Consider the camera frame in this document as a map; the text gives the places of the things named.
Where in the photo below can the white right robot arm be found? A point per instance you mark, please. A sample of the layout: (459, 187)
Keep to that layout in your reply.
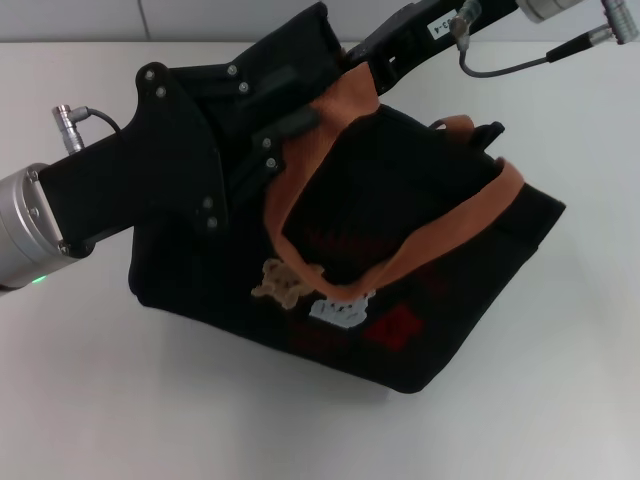
(550, 9)

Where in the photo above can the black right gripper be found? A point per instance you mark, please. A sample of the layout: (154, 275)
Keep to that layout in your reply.
(440, 25)

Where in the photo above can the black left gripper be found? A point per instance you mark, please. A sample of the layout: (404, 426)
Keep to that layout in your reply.
(150, 170)

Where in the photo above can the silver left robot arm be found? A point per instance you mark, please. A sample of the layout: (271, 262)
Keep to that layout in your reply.
(30, 230)

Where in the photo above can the white label sticker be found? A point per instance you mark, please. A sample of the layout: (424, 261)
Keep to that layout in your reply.
(441, 25)

